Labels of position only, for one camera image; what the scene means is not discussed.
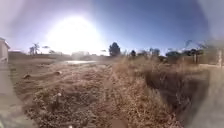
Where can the reddish brown dirt path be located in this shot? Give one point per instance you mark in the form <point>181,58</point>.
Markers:
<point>116,100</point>

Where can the dry grass and dirt field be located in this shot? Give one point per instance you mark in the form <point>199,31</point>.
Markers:
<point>66,96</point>

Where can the palm trees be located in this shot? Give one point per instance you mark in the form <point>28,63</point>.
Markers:
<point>34,48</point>

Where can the small dark tree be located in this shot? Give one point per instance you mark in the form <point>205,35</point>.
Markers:
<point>133,53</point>

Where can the pale building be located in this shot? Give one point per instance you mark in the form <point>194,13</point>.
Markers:
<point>3,50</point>

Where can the dry brown grass verge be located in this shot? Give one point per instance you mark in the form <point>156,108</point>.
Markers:
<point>150,100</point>

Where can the row of distant trees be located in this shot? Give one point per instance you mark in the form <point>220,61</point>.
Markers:
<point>173,54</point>

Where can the tall dark tree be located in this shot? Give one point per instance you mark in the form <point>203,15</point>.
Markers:
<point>114,49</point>

